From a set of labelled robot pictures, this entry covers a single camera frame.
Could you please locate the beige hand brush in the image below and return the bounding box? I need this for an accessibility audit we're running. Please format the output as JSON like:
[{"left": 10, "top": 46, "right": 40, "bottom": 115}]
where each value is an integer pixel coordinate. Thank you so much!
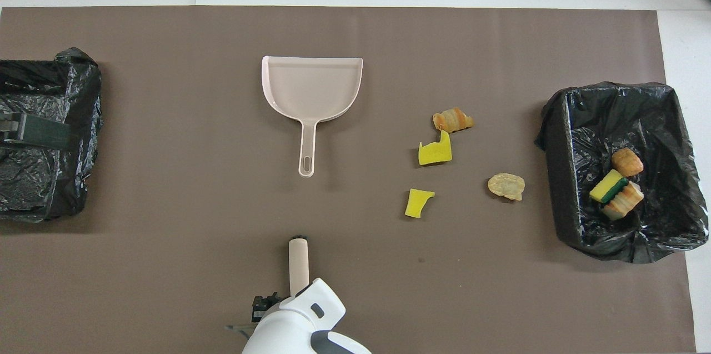
[{"left": 288, "top": 235, "right": 310, "bottom": 296}]

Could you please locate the pink plastic dustpan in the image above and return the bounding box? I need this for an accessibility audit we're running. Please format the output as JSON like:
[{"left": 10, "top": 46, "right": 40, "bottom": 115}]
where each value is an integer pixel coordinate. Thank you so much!
[{"left": 261, "top": 56, "right": 364, "bottom": 178}]

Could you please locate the notched yellow sponge piece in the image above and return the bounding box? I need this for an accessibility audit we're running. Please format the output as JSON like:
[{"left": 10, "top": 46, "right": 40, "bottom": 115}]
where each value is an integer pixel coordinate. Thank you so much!
[{"left": 418, "top": 130, "right": 453, "bottom": 166}]

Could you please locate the orange glazed croissant piece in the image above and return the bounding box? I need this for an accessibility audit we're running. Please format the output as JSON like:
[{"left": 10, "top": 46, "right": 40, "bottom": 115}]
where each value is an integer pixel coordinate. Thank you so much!
[{"left": 432, "top": 107, "right": 475, "bottom": 133}]

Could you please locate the pale pastry piece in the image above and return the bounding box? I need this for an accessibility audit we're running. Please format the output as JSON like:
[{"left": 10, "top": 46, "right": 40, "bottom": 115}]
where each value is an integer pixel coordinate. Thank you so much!
[{"left": 487, "top": 173, "right": 526, "bottom": 202}]

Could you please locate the yellow and green sponge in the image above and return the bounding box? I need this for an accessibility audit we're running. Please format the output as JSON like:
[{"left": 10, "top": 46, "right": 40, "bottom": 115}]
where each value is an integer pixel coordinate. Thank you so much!
[{"left": 589, "top": 169, "right": 630, "bottom": 204}]

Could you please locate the beige striped bread chunk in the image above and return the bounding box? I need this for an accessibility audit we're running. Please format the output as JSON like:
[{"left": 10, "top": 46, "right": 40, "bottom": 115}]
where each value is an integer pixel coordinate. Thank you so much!
[{"left": 602, "top": 181, "right": 645, "bottom": 221}]

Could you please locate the brown oval bread roll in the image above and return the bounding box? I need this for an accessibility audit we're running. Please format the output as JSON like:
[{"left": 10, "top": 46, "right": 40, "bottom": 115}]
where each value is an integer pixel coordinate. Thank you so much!
[{"left": 612, "top": 147, "right": 644, "bottom": 178}]

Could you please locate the black bag-lined bin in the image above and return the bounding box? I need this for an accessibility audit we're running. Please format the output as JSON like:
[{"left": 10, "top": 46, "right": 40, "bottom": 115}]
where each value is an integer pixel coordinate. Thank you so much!
[
  {"left": 0, "top": 47, "right": 104, "bottom": 223},
  {"left": 534, "top": 81, "right": 710, "bottom": 265}
]

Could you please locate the brown table mat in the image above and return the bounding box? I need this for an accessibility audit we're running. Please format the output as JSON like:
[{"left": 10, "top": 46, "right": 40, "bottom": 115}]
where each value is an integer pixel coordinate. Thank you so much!
[{"left": 0, "top": 6, "right": 698, "bottom": 354}]

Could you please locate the small yellow sponge piece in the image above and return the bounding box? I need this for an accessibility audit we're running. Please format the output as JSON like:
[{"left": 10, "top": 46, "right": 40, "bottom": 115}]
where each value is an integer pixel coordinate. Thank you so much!
[{"left": 404, "top": 188, "right": 435, "bottom": 218}]

